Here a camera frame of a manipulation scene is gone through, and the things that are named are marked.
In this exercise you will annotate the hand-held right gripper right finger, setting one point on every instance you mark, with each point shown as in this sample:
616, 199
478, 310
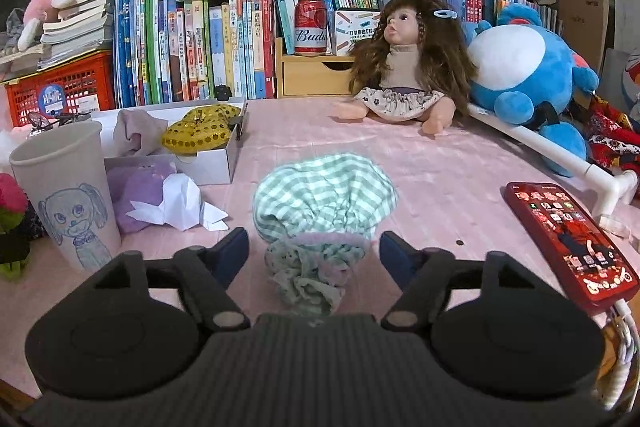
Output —
395, 257

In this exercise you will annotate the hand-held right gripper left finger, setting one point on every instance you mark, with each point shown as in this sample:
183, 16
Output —
236, 252

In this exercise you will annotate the white cardboard box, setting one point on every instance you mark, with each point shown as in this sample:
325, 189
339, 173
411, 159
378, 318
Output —
215, 164

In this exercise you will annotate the green checked cloth cap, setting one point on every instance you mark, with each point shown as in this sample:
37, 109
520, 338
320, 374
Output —
320, 197

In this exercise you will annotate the white folded paper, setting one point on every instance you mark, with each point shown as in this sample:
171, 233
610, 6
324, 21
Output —
180, 202

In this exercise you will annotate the yellow sequin bow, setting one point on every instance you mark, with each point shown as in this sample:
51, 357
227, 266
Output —
200, 129

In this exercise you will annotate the pale pink cloth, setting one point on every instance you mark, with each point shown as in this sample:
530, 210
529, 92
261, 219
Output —
137, 129

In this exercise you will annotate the black miniature bag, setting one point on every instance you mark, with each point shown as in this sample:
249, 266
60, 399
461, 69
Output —
223, 93

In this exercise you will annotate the red smartphone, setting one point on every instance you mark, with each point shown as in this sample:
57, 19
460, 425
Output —
565, 237

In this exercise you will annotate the paper cup with dog drawing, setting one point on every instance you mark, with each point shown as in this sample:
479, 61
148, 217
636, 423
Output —
65, 177

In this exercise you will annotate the wooden drawer box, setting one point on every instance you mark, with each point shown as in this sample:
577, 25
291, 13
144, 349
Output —
310, 77

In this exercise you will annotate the white pipe rack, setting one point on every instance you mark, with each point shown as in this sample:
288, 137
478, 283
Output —
565, 154

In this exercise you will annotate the brown-haired doll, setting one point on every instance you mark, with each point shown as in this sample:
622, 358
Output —
400, 57

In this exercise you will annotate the row of colourful books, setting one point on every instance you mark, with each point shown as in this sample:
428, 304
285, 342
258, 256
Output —
200, 47

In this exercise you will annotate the red plastic crate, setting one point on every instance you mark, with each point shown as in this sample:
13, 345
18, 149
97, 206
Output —
85, 82

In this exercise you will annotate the white pencil-print box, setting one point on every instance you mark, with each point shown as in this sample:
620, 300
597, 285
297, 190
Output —
355, 32

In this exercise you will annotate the black bicycle model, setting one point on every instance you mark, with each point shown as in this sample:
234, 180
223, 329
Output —
42, 122

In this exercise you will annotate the blue plush toy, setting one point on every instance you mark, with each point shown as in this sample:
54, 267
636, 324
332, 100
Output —
540, 72

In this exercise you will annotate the red beer can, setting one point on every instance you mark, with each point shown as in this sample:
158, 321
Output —
311, 27

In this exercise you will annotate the red patterned cloth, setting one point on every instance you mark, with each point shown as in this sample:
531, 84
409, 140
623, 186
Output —
612, 132

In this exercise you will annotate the stack of grey books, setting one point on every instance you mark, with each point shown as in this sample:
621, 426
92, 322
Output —
75, 32

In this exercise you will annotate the blue white cartoon plush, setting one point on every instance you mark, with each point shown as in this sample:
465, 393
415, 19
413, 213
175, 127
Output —
632, 72

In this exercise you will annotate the brown cardboard sheet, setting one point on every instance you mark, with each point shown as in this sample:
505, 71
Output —
585, 22

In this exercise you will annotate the pink plush toy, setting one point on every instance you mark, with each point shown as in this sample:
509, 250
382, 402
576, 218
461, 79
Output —
42, 7

